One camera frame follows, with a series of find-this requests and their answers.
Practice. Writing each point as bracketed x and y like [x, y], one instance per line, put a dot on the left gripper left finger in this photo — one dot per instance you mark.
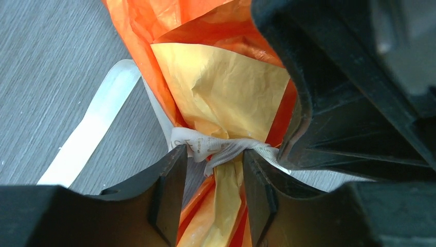
[143, 210]

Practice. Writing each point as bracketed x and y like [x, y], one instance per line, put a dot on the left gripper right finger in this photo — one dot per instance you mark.
[283, 211]

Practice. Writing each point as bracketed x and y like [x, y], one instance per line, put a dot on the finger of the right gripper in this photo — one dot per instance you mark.
[349, 116]

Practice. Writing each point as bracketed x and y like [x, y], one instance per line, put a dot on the cream ribbon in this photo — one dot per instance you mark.
[111, 95]

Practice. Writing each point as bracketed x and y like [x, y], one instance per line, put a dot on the pink flower bouquet orange wrap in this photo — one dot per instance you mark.
[218, 81]

